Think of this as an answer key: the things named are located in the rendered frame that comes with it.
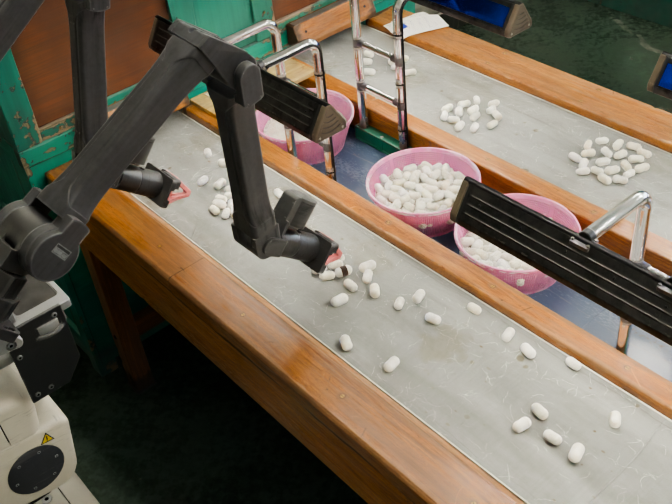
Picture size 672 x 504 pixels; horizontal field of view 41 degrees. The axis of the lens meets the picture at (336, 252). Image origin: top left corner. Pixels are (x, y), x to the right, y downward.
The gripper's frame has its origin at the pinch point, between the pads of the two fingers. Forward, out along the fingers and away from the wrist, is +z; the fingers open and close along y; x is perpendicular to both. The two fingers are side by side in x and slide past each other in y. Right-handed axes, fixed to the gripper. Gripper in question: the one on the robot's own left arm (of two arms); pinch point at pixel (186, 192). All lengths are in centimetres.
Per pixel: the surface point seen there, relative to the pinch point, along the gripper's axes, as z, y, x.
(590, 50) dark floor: 239, 63, -93
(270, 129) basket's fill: 38.7, 23.9, -16.2
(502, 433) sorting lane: 11, -86, 5
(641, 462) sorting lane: 19, -106, -3
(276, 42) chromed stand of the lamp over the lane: 12.4, 6.8, -37.6
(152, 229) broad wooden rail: 0.4, 6.0, 11.9
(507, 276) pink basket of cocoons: 34, -61, -16
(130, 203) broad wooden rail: 1.8, 18.6, 10.9
